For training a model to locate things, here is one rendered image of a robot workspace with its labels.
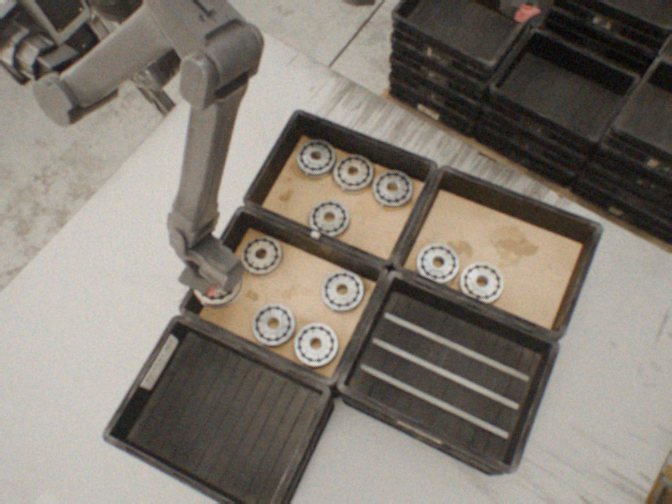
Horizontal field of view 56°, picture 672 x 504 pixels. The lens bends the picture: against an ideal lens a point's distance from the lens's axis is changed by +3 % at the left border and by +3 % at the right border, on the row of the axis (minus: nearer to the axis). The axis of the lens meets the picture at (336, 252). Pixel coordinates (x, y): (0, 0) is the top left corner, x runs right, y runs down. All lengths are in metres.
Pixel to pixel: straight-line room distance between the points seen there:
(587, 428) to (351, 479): 0.57
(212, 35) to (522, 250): 1.02
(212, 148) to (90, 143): 2.04
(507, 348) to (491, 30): 1.26
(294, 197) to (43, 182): 1.51
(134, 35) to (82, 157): 2.03
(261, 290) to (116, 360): 0.43
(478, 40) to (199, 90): 1.66
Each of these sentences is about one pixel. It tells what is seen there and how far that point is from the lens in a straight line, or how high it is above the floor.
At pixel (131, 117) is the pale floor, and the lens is 2.91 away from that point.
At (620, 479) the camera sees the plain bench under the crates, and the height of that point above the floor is 0.70.
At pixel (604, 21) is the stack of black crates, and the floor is 0.52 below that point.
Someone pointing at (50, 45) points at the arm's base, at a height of 1.48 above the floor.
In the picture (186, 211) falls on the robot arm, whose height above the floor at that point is 1.37.
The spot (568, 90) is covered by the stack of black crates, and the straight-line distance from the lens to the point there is 2.41.
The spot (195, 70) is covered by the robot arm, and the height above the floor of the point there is 1.67.
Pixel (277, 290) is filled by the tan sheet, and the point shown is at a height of 0.83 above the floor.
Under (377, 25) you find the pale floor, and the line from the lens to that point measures 3.01.
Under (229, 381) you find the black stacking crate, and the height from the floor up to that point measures 0.83.
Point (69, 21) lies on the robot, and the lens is 1.26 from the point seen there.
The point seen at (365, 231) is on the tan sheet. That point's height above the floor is 0.83.
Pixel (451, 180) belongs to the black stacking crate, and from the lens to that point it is 1.55.
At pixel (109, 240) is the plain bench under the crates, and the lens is 1.83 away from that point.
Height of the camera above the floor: 2.25
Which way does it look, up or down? 68 degrees down
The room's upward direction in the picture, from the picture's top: 8 degrees counter-clockwise
